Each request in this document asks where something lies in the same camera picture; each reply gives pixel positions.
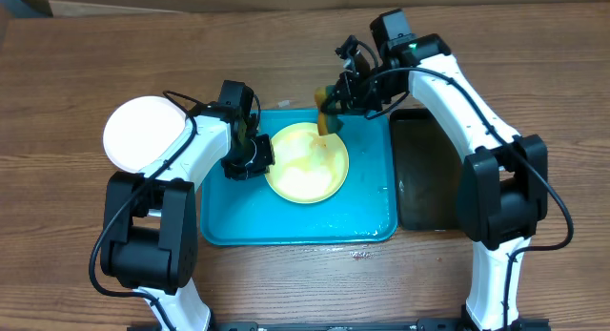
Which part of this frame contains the white plate with ketchup streak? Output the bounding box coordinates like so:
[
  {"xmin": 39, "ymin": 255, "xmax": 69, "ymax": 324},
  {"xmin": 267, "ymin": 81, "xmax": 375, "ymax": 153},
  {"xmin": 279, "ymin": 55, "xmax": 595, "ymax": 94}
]
[{"xmin": 102, "ymin": 95, "xmax": 186, "ymax": 173}]

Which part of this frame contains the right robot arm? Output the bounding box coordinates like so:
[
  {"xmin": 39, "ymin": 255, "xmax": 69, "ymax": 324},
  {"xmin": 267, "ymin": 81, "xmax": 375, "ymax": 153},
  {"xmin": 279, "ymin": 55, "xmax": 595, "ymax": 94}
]
[{"xmin": 318, "ymin": 10, "xmax": 547, "ymax": 330}]

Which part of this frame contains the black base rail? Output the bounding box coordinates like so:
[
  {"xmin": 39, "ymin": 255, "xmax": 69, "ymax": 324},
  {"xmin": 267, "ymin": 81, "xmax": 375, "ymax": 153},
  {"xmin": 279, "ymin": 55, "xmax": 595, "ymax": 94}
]
[{"xmin": 126, "ymin": 318, "xmax": 552, "ymax": 331}]

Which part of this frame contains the turquoise plastic tray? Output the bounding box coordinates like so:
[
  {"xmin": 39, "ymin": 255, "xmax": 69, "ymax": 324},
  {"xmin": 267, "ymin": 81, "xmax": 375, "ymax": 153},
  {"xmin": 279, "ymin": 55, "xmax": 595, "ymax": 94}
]
[{"xmin": 199, "ymin": 115, "xmax": 397, "ymax": 246}]

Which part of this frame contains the black water tray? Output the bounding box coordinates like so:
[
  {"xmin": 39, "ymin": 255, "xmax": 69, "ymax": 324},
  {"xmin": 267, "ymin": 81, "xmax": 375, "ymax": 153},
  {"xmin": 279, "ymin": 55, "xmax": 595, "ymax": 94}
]
[{"xmin": 389, "ymin": 109, "xmax": 462, "ymax": 231}]

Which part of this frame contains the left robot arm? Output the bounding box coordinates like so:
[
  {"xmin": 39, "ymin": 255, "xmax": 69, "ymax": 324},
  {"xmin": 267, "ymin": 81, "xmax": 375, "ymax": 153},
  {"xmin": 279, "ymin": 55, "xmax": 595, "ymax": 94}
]
[{"xmin": 88, "ymin": 80, "xmax": 274, "ymax": 330}]

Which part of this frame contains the yellow-green plate with ketchup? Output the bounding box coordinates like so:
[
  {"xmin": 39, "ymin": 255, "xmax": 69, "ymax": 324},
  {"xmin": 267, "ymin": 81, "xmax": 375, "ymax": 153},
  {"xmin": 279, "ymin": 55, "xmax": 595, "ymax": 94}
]
[{"xmin": 265, "ymin": 122, "xmax": 350, "ymax": 204}]

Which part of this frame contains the green and yellow sponge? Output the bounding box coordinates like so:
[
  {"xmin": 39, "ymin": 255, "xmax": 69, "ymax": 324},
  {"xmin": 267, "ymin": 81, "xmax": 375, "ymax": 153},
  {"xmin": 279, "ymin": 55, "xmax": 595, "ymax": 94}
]
[{"xmin": 314, "ymin": 86, "xmax": 343, "ymax": 136}]

